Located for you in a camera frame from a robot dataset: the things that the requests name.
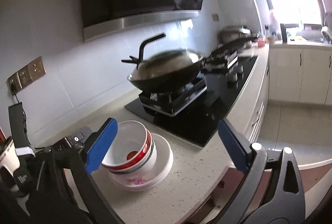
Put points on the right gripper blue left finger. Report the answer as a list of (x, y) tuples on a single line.
[(75, 206)]

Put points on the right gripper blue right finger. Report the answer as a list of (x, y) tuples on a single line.
[(283, 200)]

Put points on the red banded white bowl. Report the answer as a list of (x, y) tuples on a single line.
[(132, 148)]

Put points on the white bowl front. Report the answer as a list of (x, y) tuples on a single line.
[(143, 168)]

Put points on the medium white floral plate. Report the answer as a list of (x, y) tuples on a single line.
[(145, 183)]

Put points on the white kitchen cabinets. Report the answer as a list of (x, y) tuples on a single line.
[(278, 75)]

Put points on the white box appliance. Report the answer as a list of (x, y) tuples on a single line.
[(9, 163)]

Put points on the black glass gas stove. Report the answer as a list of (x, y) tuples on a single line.
[(194, 114)]

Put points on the black wok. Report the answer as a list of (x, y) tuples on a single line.
[(173, 81)]

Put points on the steel wok lid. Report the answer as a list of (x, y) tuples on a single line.
[(162, 63)]

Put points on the gold wall socket panel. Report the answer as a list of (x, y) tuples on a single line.
[(26, 75)]

